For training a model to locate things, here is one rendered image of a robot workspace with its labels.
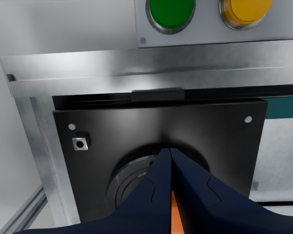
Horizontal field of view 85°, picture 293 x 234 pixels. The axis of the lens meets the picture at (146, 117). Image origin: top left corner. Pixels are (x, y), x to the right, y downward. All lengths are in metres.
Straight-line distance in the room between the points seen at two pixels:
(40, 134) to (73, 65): 0.10
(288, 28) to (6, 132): 0.46
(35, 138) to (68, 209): 0.12
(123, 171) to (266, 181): 0.25
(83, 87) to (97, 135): 0.06
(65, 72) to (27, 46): 0.14
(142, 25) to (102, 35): 0.12
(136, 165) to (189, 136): 0.07
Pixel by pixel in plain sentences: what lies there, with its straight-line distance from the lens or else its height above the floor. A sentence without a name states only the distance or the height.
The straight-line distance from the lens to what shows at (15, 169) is 0.45.
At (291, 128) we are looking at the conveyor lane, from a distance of 0.32.
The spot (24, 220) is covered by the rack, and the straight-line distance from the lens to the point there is 0.31.
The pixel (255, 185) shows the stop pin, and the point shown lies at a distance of 0.27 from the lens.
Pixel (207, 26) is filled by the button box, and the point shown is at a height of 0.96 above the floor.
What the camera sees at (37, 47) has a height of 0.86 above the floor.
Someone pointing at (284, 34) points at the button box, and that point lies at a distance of 0.23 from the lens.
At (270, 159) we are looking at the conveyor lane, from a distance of 0.33.
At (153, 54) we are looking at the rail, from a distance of 0.18.
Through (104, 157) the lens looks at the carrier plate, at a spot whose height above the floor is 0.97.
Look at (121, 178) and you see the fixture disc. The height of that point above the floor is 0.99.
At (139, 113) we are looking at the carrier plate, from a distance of 0.18.
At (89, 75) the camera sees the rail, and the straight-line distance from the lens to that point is 0.20.
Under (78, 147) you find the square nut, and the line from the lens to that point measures 0.20.
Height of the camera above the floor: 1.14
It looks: 71 degrees down
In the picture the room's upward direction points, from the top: 177 degrees counter-clockwise
